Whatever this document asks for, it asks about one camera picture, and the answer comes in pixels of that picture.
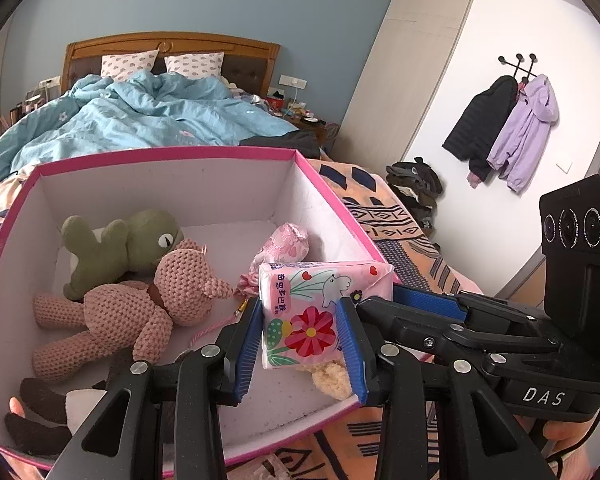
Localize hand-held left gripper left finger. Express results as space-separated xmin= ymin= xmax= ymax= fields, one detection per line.
xmin=50 ymin=297 xmax=266 ymax=480

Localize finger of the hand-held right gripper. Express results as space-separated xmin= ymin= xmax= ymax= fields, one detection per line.
xmin=357 ymin=296 xmax=561 ymax=361
xmin=392 ymin=285 xmax=546 ymax=324

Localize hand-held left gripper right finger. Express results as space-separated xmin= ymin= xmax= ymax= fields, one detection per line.
xmin=336 ymin=297 xmax=556 ymax=480

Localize floral pink tissue pack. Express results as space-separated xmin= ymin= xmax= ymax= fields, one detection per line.
xmin=258 ymin=260 xmax=394 ymax=370

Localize pink drawstring pouch with cord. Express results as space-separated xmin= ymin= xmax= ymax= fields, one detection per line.
xmin=187 ymin=223 xmax=310 ymax=356

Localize green frog plush toy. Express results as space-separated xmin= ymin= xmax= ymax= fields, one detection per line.
xmin=61 ymin=209 xmax=185 ymax=302

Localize pink cardboard box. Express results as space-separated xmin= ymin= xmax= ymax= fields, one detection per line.
xmin=0 ymin=146 xmax=396 ymax=478

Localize person's right hand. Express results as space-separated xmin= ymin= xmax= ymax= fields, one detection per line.
xmin=512 ymin=412 xmax=600 ymax=461

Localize cream fluffy plush toy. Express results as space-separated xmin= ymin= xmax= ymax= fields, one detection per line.
xmin=295 ymin=357 xmax=353 ymax=401

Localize orange navy patterned blanket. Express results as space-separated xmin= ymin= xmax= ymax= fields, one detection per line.
xmin=0 ymin=160 xmax=486 ymax=480

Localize pink knitted bear toy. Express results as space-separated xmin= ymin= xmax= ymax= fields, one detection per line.
xmin=31 ymin=240 xmax=234 ymax=380

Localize dark clothes pile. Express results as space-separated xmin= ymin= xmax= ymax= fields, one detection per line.
xmin=385 ymin=156 xmax=443 ymax=241

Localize purple hooded jacket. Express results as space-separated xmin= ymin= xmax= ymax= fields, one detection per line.
xmin=486 ymin=74 xmax=560 ymax=195

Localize black puffer jacket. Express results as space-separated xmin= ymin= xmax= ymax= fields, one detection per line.
xmin=441 ymin=75 xmax=520 ymax=181

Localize dark grey garment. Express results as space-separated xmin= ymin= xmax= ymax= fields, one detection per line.
xmin=240 ymin=130 xmax=321 ymax=158

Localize black and white plush toy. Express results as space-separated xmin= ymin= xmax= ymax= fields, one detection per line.
xmin=4 ymin=360 xmax=176 ymax=461

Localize cluttered wooden nightstand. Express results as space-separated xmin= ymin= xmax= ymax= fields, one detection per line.
xmin=252 ymin=90 xmax=341 ymax=147

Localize beige wardrobe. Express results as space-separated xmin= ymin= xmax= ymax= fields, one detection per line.
xmin=330 ymin=0 xmax=480 ymax=161

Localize light blue duvet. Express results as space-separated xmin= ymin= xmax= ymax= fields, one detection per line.
xmin=0 ymin=70 xmax=301 ymax=191

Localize wooden bed headboard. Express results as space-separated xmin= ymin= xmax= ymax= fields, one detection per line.
xmin=62 ymin=38 xmax=281 ymax=101

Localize white patterned pillow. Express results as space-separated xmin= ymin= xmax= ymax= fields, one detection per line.
xmin=101 ymin=50 xmax=160 ymax=81
xmin=164 ymin=52 xmax=226 ymax=79

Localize cluttered nightstand with bottles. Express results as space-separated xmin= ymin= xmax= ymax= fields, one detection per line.
xmin=0 ymin=87 xmax=48 ymax=126

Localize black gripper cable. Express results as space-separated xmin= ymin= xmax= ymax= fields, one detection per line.
xmin=540 ymin=390 xmax=600 ymax=466

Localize black wall coat hooks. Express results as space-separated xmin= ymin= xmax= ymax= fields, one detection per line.
xmin=498 ymin=53 xmax=538 ymax=83

